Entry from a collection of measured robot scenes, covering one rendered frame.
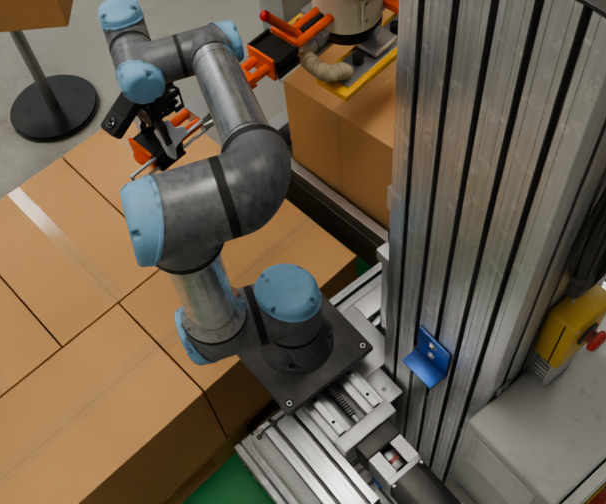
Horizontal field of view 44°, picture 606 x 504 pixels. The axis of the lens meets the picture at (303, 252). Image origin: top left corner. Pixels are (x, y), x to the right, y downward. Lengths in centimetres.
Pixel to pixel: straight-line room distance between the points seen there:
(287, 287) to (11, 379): 112
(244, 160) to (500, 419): 61
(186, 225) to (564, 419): 70
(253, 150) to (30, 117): 265
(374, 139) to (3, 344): 121
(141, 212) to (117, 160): 161
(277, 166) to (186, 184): 13
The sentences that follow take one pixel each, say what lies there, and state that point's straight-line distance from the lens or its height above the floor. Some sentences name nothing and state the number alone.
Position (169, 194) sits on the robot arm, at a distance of 98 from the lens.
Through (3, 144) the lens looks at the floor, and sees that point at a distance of 359.
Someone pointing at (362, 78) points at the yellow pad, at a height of 113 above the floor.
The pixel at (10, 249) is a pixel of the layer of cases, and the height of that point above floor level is 54.
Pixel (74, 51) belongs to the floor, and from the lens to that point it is 388.
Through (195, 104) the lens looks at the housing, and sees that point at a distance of 166.
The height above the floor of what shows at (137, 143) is 127.
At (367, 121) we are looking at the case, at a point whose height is 95.
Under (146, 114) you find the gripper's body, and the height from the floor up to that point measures 137.
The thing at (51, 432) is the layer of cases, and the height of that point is 54.
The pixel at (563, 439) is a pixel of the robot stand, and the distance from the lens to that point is 131.
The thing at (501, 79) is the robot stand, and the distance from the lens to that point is 77.
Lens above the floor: 244
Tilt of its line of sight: 57 degrees down
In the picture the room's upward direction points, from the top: 8 degrees counter-clockwise
